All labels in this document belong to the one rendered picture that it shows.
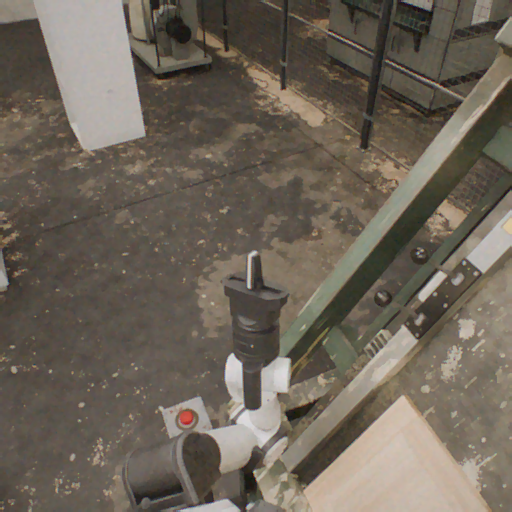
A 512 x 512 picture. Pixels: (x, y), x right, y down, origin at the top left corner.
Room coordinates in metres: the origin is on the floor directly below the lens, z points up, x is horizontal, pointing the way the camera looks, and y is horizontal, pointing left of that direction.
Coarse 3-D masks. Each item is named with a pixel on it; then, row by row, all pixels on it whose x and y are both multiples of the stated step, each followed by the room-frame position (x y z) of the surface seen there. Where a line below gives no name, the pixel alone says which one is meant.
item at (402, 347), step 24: (504, 240) 0.67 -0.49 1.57; (480, 264) 0.65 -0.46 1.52; (456, 312) 0.62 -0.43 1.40; (408, 336) 0.61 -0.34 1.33; (432, 336) 0.61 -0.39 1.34; (384, 360) 0.59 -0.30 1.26; (408, 360) 0.59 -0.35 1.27; (360, 384) 0.58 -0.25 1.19; (384, 384) 0.57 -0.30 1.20; (336, 408) 0.56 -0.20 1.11; (360, 408) 0.55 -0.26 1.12; (312, 432) 0.53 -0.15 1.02; (336, 432) 0.53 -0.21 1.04; (288, 456) 0.51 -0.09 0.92; (312, 456) 0.50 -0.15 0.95
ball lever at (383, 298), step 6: (378, 294) 0.64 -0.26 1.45; (384, 294) 0.63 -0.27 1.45; (390, 294) 0.64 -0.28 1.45; (378, 300) 0.63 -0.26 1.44; (384, 300) 0.62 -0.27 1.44; (390, 300) 0.62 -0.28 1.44; (384, 306) 0.62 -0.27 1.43; (396, 306) 0.63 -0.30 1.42; (402, 306) 0.63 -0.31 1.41; (408, 312) 0.62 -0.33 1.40; (420, 312) 0.63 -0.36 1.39; (414, 318) 0.62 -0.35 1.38; (420, 318) 0.61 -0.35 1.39; (426, 318) 0.61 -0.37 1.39; (420, 324) 0.61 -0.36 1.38
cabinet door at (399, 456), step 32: (384, 416) 0.50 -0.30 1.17; (416, 416) 0.47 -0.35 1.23; (352, 448) 0.47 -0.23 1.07; (384, 448) 0.44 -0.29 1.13; (416, 448) 0.42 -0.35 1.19; (320, 480) 0.44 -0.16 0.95; (352, 480) 0.41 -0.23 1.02; (384, 480) 0.39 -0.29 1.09; (416, 480) 0.37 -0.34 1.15; (448, 480) 0.35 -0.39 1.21
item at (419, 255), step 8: (416, 248) 0.67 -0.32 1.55; (424, 248) 0.66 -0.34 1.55; (416, 256) 0.65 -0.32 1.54; (424, 256) 0.65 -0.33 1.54; (416, 264) 0.65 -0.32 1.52; (424, 264) 0.65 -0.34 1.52; (432, 264) 0.65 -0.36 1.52; (448, 272) 0.65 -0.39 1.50; (456, 280) 0.64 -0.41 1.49; (464, 280) 0.64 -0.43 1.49
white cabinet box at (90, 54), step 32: (64, 0) 3.71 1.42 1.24; (96, 0) 3.82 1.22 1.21; (64, 32) 3.68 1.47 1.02; (96, 32) 3.80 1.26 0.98; (64, 64) 3.65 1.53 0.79; (96, 64) 3.77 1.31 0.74; (128, 64) 3.90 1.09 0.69; (64, 96) 4.15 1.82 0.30; (96, 96) 3.74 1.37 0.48; (128, 96) 3.87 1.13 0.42; (96, 128) 3.71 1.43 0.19; (128, 128) 3.84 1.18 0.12
